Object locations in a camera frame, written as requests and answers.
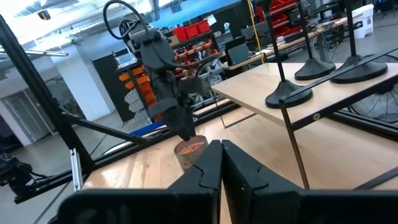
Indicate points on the red storage bin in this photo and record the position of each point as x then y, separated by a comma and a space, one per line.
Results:
179, 34
203, 26
191, 31

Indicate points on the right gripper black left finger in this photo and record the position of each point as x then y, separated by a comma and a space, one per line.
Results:
186, 205

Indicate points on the orange candle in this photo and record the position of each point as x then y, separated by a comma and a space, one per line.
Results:
186, 154

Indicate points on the black floor fan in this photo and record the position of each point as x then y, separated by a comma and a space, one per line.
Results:
379, 105

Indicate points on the white bucket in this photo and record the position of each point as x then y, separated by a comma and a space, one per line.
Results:
363, 21

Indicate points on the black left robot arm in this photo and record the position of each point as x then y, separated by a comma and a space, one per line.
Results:
157, 53

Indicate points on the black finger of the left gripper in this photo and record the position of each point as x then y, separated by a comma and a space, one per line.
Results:
188, 124
175, 123

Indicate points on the wooden shelf with black legs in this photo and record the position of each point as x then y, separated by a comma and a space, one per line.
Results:
329, 96

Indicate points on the orange parts bin rack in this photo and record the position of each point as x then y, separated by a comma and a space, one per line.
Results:
141, 87

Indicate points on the silver aluminium bar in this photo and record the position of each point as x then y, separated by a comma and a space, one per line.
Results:
76, 169

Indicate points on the black candlestick holder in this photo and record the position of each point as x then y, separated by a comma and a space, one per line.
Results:
287, 95
357, 70
314, 70

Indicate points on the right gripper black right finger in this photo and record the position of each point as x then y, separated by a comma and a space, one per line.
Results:
264, 205

